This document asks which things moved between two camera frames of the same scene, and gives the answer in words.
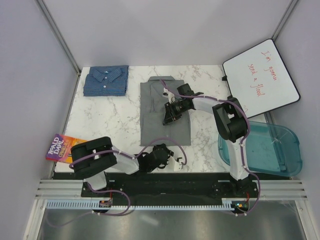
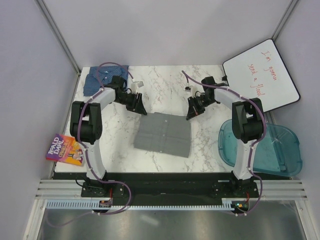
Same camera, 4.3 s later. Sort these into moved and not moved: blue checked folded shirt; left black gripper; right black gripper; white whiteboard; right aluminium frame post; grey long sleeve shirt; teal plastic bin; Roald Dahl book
Moved: right black gripper; left black gripper; grey long sleeve shirt
Not moved: teal plastic bin; right aluminium frame post; Roald Dahl book; white whiteboard; blue checked folded shirt
